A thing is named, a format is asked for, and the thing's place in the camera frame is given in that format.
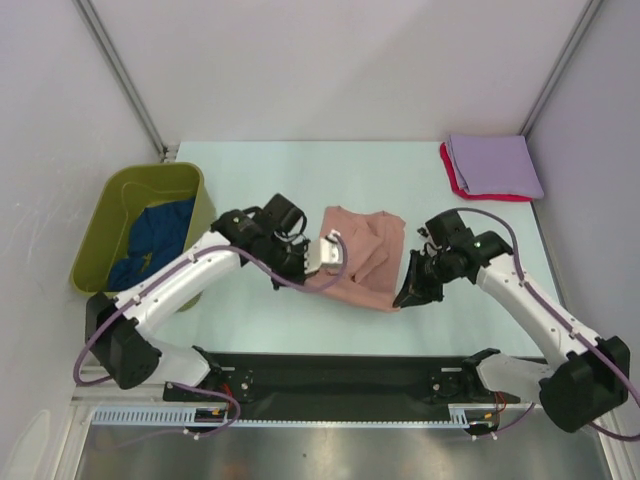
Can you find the folded purple t shirt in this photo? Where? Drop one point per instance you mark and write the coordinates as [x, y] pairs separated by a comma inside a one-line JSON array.
[[494, 165]]

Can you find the aluminium front rail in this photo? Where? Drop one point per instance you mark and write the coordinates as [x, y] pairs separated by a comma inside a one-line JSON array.
[[109, 393]]

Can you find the aluminium frame post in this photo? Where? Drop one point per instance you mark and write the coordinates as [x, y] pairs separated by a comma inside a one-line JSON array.
[[107, 48], [569, 49]]

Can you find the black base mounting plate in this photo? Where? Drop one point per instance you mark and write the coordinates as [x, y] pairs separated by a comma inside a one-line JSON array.
[[253, 377]]

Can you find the aluminium frame post right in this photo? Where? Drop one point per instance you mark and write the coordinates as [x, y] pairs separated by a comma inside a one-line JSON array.
[[569, 49]]

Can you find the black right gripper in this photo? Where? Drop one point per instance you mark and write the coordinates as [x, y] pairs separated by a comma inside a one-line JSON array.
[[425, 295]]

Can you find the olive green plastic bin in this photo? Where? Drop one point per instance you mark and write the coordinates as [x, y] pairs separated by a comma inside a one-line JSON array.
[[123, 199]]

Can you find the blue t shirt in bin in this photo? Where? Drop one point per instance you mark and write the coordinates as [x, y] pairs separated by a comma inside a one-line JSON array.
[[156, 237]]

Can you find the aluminium frame post left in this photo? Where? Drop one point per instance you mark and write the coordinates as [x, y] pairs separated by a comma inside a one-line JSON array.
[[107, 48]]

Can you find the folded red t shirt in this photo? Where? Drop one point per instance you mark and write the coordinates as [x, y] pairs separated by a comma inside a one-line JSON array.
[[457, 190]]

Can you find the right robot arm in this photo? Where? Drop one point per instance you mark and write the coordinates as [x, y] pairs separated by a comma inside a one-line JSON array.
[[584, 376]]

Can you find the white slotted cable duct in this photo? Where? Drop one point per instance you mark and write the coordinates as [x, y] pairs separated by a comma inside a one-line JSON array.
[[449, 417]]

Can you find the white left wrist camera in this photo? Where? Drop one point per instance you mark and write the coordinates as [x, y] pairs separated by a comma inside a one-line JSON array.
[[326, 252]]

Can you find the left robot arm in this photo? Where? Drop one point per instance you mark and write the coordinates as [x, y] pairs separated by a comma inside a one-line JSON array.
[[121, 330]]

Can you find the pink printed t shirt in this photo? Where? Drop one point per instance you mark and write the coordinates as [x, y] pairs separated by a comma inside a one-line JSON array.
[[375, 245]]

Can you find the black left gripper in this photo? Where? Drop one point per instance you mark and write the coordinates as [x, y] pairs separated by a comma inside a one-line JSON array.
[[297, 275]]

